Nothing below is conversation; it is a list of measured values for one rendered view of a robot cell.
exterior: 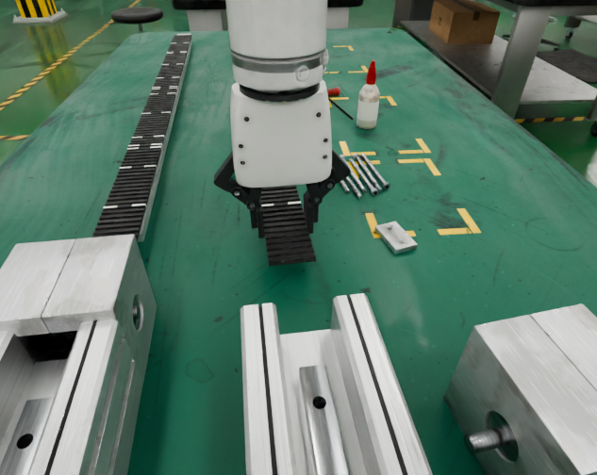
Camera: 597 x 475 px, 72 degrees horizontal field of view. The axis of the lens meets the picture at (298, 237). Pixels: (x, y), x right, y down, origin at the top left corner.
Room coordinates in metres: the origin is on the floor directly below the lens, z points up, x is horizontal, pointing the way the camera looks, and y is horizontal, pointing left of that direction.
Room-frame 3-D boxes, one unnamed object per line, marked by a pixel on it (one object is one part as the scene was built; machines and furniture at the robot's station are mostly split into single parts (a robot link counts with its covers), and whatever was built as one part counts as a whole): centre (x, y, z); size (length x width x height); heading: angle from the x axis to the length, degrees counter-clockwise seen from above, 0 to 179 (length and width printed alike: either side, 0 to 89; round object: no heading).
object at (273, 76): (0.39, 0.02, 0.99); 0.09 x 0.08 x 0.03; 98
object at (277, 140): (0.39, 0.02, 0.93); 0.10 x 0.07 x 0.11; 98
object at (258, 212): (0.38, 0.06, 0.84); 0.03 x 0.03 x 0.07; 8
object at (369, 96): (0.74, -0.13, 0.84); 0.04 x 0.04 x 0.12
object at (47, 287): (0.23, 0.20, 0.83); 0.12 x 0.09 x 0.10; 98
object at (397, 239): (0.39, -0.12, 0.78); 0.05 x 0.03 x 0.01; 21
